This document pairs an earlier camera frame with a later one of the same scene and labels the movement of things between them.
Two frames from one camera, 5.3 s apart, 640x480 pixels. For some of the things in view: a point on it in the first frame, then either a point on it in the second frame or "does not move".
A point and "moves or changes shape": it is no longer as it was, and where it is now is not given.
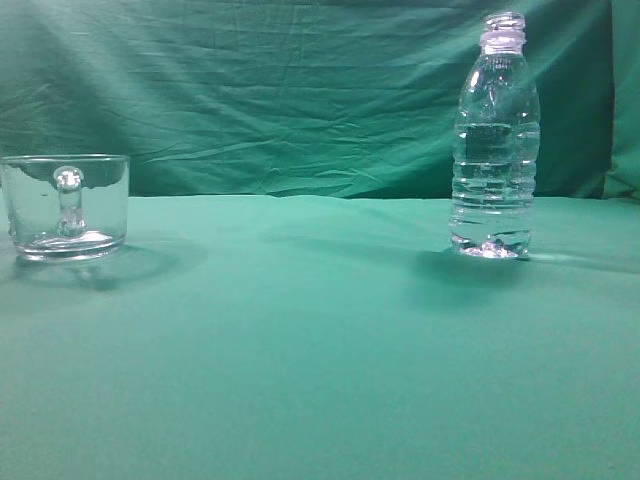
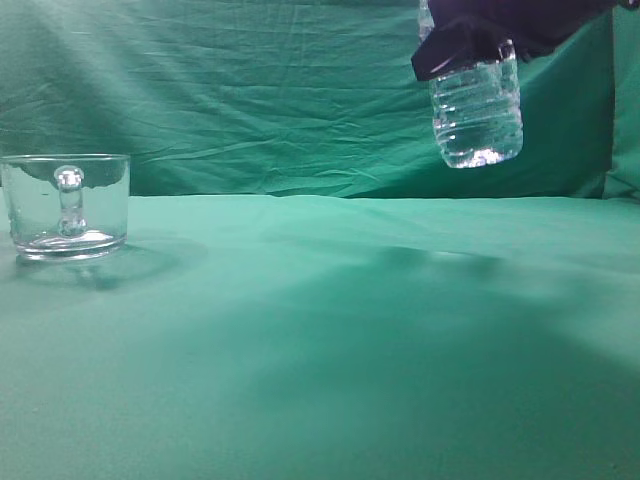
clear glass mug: [66, 207] does not move
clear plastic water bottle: [495, 146] moves or changes shape
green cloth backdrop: [311, 98] does not move
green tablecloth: [270, 337] does not move
